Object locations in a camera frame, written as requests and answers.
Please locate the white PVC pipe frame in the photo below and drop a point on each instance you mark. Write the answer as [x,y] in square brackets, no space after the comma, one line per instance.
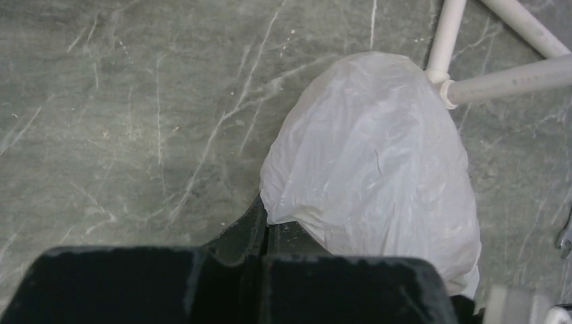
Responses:
[483,50]

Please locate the white plastic bag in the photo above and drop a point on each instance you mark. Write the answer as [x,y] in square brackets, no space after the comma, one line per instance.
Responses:
[369,162]

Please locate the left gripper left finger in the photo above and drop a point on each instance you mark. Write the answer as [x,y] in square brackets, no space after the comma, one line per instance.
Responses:
[213,283]

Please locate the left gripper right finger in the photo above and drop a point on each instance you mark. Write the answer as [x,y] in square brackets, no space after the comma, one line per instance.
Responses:
[299,286]

